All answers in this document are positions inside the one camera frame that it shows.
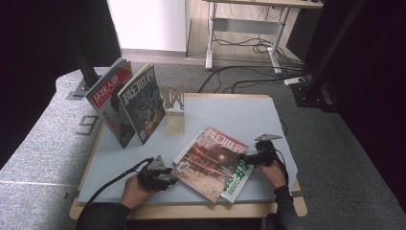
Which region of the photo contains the long black floor cable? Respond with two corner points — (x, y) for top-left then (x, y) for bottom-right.
(197, 64), (307, 94)

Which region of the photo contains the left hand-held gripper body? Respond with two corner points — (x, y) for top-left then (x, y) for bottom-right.
(137, 154), (175, 192)

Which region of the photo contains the right hand-held gripper cable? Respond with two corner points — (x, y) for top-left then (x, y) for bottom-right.
(273, 148), (290, 187)

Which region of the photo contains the light grey table mat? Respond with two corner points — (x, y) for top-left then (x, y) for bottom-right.
(77, 95), (300, 204)

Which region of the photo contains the black metal stand with base plate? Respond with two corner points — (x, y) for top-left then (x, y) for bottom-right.
(65, 32), (103, 99)

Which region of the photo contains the white power strip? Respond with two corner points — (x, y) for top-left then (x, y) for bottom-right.
(283, 76), (306, 86)

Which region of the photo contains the wooden table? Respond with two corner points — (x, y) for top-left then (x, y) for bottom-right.
(69, 91), (309, 221)

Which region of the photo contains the dark blue magazine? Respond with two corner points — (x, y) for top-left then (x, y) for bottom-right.
(117, 64), (167, 146)

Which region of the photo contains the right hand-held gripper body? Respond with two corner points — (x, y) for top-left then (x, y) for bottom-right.
(253, 133), (283, 167)

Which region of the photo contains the white desk frame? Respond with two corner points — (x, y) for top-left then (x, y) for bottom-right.
(204, 0), (324, 75)

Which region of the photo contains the left hand-held gripper cable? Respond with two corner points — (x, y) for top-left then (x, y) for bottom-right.
(83, 157), (155, 213)

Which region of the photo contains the black curtain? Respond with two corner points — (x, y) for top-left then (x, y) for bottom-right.
(286, 0), (406, 209)
(0, 0), (124, 171)

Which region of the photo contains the tangle of black cables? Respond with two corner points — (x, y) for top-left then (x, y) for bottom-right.
(213, 33), (315, 73)

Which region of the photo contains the red brown magazine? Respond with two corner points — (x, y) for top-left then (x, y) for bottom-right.
(170, 126), (250, 204)

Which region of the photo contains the hand-held gripper cable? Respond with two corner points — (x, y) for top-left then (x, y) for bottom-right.
(83, 157), (155, 213)
(273, 148), (290, 187)

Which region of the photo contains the portrait magazine with red band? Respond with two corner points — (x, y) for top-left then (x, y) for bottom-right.
(85, 57), (137, 150)

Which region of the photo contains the person's left hand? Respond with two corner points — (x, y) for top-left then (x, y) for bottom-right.
(119, 173), (160, 211)

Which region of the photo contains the beige expandable book rack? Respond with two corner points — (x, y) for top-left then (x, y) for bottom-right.
(159, 84), (186, 137)

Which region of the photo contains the person's right hand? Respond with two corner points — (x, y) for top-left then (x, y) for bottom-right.
(256, 160), (287, 190)

